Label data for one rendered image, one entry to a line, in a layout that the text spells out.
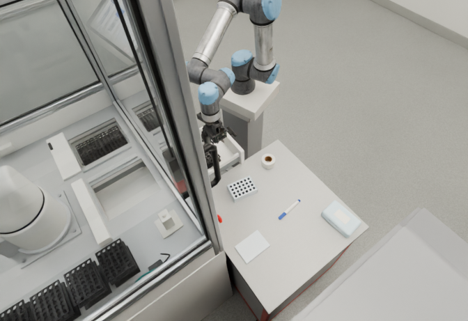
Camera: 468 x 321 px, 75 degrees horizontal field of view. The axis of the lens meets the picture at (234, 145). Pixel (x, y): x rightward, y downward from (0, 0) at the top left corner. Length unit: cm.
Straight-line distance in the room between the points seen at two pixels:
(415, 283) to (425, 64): 344
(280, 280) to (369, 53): 281
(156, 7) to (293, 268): 117
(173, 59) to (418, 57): 349
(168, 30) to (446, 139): 285
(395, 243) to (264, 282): 100
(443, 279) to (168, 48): 42
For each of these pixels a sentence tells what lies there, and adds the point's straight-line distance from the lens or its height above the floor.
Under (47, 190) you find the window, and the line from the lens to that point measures 54.
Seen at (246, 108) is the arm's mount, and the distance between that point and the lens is 172.
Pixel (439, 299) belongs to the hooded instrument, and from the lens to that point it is 39.
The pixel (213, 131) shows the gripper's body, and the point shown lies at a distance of 125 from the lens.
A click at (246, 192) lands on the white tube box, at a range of 148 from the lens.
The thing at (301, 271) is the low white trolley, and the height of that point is 76.
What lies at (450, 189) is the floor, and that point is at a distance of 281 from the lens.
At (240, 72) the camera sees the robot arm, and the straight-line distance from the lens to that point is 168.
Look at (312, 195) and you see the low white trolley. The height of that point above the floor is 76.
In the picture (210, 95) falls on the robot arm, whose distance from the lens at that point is 110.
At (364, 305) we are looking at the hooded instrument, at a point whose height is 176.
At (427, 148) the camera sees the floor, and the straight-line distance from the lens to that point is 295.
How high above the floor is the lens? 209
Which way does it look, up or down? 54 degrees down
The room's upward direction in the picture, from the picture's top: 4 degrees counter-clockwise
